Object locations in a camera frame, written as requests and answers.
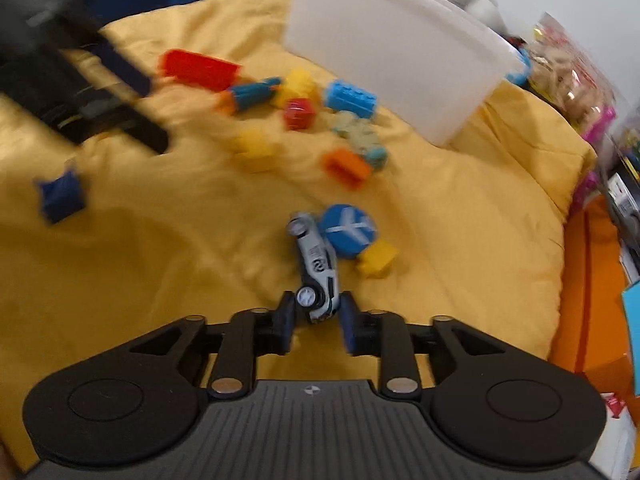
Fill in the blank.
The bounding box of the orange cardboard box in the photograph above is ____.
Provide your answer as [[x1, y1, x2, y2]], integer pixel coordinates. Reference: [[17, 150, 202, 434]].
[[549, 197, 634, 400]]

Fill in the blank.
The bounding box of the white plastic storage bin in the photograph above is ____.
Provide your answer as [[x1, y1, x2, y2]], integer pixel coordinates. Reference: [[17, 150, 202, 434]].
[[284, 0, 521, 146]]

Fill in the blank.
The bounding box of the grey green toy vehicle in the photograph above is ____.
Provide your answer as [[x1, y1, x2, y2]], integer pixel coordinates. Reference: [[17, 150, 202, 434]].
[[332, 110, 388, 171]]

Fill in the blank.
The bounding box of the yellow cloth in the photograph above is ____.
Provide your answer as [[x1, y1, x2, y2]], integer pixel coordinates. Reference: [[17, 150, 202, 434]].
[[0, 0, 599, 470]]

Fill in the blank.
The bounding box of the small yellow brick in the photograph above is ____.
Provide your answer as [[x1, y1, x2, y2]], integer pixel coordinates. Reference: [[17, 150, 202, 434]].
[[356, 238, 399, 278]]

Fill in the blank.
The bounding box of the small red printed brick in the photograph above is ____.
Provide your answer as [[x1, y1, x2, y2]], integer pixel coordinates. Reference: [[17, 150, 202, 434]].
[[283, 98, 317, 130]]

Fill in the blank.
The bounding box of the blue arch brick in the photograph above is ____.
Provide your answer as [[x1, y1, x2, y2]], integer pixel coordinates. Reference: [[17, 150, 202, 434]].
[[34, 162, 88, 224]]

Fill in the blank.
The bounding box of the red long brick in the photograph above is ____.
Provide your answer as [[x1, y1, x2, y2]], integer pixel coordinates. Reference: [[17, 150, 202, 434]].
[[158, 49, 241, 92]]

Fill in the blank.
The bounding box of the yellow long brick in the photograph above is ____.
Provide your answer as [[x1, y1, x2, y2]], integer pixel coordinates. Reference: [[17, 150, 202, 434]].
[[271, 68, 320, 110]]

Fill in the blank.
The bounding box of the bag of wooden pieces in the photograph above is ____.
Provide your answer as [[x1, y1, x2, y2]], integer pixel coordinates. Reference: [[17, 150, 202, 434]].
[[526, 14, 616, 143]]

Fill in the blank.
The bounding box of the teal orange cylinder toy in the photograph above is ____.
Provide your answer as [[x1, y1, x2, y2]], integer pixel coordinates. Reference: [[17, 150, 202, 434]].
[[214, 77, 282, 115]]

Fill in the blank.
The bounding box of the light blue studded brick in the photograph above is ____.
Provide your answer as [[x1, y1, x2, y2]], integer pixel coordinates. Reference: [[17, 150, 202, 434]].
[[324, 79, 378, 119]]

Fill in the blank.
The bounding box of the blue airplane disc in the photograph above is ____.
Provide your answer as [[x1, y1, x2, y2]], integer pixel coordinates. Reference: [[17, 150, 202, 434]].
[[319, 204, 378, 259]]

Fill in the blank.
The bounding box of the silver toy car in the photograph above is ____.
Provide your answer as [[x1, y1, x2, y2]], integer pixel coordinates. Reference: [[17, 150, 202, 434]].
[[286, 211, 341, 323]]

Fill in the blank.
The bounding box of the orange brick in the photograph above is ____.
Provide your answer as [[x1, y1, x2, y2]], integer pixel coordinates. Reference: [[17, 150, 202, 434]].
[[321, 148, 373, 190]]

